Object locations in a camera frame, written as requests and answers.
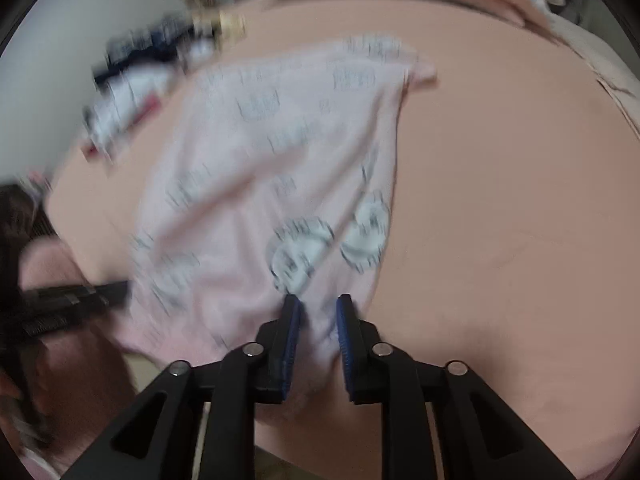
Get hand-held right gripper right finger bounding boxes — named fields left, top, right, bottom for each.
left=336, top=293, right=578, bottom=480

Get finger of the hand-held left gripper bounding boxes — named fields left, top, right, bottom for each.
left=80, top=281, right=130, bottom=308

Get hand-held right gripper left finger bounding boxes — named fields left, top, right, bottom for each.
left=60, top=294, right=304, bottom=480

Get pink cartoon print pants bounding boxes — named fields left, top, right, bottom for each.
left=116, top=35, right=440, bottom=411

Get person's left forearm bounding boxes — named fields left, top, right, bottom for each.
left=17, top=237, right=86, bottom=288

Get dark cloth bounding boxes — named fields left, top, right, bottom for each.
left=0, top=182, right=58, bottom=441

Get magenta garment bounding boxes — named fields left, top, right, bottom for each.
left=82, top=95, right=163, bottom=158

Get navy striped garment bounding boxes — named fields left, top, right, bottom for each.
left=92, top=10, right=221, bottom=91

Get yellow garment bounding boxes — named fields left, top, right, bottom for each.
left=192, top=7, right=247, bottom=43

